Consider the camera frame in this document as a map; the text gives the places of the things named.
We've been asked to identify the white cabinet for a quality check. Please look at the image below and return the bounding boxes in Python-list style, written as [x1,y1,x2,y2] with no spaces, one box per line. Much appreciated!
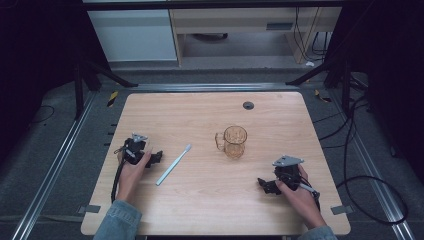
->
[86,8,178,63]

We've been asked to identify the person's left hand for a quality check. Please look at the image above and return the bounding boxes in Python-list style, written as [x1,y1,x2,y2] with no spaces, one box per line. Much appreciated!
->
[115,147,153,205]

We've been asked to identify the hand-held gripper black cable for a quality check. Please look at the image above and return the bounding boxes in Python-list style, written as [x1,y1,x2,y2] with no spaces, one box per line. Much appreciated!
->
[293,181,322,212]
[110,146,132,204]

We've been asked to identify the right hand-held gripper black cable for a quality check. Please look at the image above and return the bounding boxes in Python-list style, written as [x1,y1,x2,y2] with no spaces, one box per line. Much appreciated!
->
[293,181,322,212]

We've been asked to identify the aluminium floor rail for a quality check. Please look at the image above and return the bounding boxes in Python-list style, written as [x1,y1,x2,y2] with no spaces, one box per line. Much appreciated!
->
[9,91,98,240]
[128,82,301,93]
[328,89,418,240]

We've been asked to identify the black metal stand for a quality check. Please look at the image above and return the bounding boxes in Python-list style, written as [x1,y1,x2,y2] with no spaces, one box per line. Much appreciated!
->
[285,49,369,116]
[73,49,139,120]

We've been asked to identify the person's right hand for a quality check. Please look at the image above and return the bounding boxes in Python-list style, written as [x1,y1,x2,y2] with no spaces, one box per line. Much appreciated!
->
[275,164,328,230]

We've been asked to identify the black hanging desk cables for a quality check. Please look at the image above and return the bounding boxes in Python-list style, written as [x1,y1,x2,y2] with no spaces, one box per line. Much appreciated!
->
[293,7,331,63]

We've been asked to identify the left hand-held gripper black cable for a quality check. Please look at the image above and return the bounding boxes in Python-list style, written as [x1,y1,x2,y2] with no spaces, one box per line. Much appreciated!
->
[110,146,132,204]

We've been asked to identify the amber glass mug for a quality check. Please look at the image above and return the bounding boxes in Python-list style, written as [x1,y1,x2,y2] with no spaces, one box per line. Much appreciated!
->
[214,125,249,160]

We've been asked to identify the yellow black striped tape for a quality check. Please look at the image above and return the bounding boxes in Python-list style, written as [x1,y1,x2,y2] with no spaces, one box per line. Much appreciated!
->
[106,90,119,108]
[314,89,333,103]

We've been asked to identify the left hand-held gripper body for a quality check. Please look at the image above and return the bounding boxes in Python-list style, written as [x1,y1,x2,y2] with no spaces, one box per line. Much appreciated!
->
[121,132,149,166]

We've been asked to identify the light blue toothbrush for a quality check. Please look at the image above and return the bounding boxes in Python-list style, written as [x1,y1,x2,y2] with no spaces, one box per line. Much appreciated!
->
[155,143,193,187]

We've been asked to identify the long black floor cable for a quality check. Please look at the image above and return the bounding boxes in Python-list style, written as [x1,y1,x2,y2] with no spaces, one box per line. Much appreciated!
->
[313,94,410,225]

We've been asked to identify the grey tape piece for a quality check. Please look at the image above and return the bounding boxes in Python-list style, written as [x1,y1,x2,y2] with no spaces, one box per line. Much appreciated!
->
[330,205,354,216]
[77,204,102,215]

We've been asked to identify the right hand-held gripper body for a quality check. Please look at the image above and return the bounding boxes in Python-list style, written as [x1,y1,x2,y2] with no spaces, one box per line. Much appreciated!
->
[272,154,305,192]

